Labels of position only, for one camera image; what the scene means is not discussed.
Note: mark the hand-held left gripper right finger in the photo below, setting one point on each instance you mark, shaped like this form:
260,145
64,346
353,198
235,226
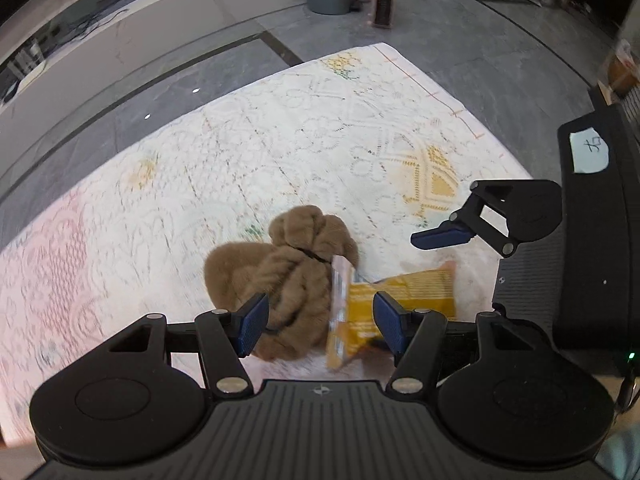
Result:
390,322

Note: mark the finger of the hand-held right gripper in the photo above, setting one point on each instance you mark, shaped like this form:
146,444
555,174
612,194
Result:
440,236

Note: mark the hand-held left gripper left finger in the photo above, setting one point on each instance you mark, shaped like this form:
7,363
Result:
252,325

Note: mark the yellow snack packet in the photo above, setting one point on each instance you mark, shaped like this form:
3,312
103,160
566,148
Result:
360,310

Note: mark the brown fuzzy towel bundle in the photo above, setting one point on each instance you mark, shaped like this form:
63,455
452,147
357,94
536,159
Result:
295,270

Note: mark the cream patterned mat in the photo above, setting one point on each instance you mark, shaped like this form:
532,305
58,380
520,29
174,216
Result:
250,160

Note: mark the cardboard box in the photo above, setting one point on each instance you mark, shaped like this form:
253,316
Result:
625,72

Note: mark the light blue cloth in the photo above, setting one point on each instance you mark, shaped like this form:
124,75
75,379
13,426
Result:
622,452

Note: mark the pink space heater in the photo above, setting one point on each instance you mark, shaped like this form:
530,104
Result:
385,2

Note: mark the long white cabinet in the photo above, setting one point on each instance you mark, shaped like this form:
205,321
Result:
150,15

